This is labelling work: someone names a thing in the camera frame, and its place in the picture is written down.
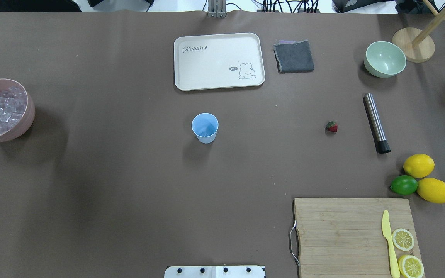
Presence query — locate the red strawberry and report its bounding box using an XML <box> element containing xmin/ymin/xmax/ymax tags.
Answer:
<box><xmin>325</xmin><ymin>121</ymin><xmax>338</xmax><ymax>133</ymax></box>

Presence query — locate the pink bowl of ice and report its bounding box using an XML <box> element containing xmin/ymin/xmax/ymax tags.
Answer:
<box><xmin>0</xmin><ymin>78</ymin><xmax>35</xmax><ymax>142</ymax></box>

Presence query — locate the light green bowl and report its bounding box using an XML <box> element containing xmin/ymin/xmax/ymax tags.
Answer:
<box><xmin>363</xmin><ymin>41</ymin><xmax>407</xmax><ymax>78</ymax></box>

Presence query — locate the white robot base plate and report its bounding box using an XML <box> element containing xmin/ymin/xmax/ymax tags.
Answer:
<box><xmin>164</xmin><ymin>265</ymin><xmax>266</xmax><ymax>278</ymax></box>

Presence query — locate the wooden mug tree stand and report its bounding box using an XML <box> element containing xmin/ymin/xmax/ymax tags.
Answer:
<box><xmin>392</xmin><ymin>0</ymin><xmax>445</xmax><ymax>63</ymax></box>

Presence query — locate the grey folded cloth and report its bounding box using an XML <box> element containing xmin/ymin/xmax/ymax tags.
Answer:
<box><xmin>273</xmin><ymin>39</ymin><xmax>315</xmax><ymax>73</ymax></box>

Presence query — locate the green lime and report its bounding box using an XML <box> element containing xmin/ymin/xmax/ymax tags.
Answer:
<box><xmin>389</xmin><ymin>175</ymin><xmax>419</xmax><ymax>195</ymax></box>

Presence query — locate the steel muddler black tip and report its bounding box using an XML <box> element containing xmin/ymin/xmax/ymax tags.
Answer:
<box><xmin>363</xmin><ymin>93</ymin><xmax>391</xmax><ymax>154</ymax></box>

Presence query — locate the clear ice cube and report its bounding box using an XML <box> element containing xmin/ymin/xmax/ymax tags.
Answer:
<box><xmin>199</xmin><ymin>129</ymin><xmax>213</xmax><ymax>137</ymax></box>

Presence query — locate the yellow plastic knife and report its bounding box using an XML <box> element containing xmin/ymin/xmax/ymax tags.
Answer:
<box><xmin>381</xmin><ymin>210</ymin><xmax>401</xmax><ymax>278</ymax></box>

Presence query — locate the yellow lemon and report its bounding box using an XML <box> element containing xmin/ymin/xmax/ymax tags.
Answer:
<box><xmin>417</xmin><ymin>178</ymin><xmax>445</xmax><ymax>204</ymax></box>
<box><xmin>403</xmin><ymin>154</ymin><xmax>435</xmax><ymax>178</ymax></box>

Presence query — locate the yellow lemon upper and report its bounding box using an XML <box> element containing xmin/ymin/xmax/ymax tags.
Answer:
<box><xmin>403</xmin><ymin>154</ymin><xmax>435</xmax><ymax>178</ymax></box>

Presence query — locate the lemon slice upper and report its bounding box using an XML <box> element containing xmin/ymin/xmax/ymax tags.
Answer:
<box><xmin>392</xmin><ymin>228</ymin><xmax>415</xmax><ymax>251</ymax></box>

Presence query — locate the lemon slice lower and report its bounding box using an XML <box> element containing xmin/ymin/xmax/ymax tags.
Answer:
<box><xmin>398</xmin><ymin>255</ymin><xmax>425</xmax><ymax>278</ymax></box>

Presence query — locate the wooden cutting board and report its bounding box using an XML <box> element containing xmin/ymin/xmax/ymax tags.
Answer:
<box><xmin>293</xmin><ymin>198</ymin><xmax>417</xmax><ymax>278</ymax></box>

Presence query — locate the aluminium frame post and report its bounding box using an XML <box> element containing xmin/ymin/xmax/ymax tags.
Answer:
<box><xmin>207</xmin><ymin>0</ymin><xmax>227</xmax><ymax>18</ymax></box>

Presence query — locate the lemon slice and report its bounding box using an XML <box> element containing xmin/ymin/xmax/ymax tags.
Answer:
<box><xmin>398</xmin><ymin>255</ymin><xmax>425</xmax><ymax>278</ymax></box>
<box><xmin>392</xmin><ymin>228</ymin><xmax>415</xmax><ymax>251</ymax></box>

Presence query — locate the yellow lemon lower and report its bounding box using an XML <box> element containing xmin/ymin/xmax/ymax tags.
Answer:
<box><xmin>417</xmin><ymin>178</ymin><xmax>445</xmax><ymax>204</ymax></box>

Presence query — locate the cream rabbit serving tray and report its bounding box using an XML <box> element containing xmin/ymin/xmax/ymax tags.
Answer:
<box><xmin>173</xmin><ymin>33</ymin><xmax>265</xmax><ymax>91</ymax></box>

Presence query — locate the light blue cup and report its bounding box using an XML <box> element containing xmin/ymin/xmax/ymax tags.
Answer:
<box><xmin>191</xmin><ymin>113</ymin><xmax>219</xmax><ymax>144</ymax></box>

